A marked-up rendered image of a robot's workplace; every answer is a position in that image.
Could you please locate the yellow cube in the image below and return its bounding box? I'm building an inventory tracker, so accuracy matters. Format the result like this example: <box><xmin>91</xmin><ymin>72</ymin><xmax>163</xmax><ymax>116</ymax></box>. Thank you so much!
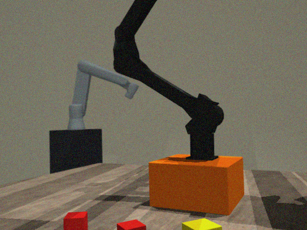
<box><xmin>182</xmin><ymin>218</ymin><xmax>222</xmax><ymax>230</ymax></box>

